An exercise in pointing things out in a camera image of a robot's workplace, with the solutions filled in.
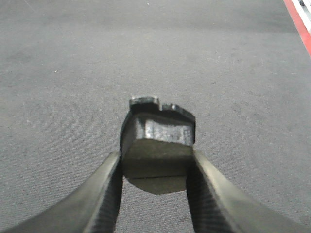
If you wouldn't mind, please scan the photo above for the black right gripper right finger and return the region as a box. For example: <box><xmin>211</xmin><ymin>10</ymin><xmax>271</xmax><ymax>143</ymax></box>
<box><xmin>186</xmin><ymin>150</ymin><xmax>311</xmax><ymax>233</ymax></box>

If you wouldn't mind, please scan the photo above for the red conveyor frame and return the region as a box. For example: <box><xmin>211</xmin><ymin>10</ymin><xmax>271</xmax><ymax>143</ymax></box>
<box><xmin>283</xmin><ymin>0</ymin><xmax>311</xmax><ymax>56</ymax></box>

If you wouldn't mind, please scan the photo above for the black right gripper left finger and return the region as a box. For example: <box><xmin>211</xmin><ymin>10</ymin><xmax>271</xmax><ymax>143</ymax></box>
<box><xmin>6</xmin><ymin>151</ymin><xmax>123</xmax><ymax>233</ymax></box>

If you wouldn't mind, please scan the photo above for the dark grey conveyor belt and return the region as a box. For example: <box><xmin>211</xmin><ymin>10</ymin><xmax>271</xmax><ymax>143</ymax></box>
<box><xmin>0</xmin><ymin>0</ymin><xmax>311</xmax><ymax>230</ymax></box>

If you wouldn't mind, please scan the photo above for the brake pad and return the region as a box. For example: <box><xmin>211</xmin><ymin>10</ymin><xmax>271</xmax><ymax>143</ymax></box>
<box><xmin>120</xmin><ymin>96</ymin><xmax>196</xmax><ymax>195</ymax></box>

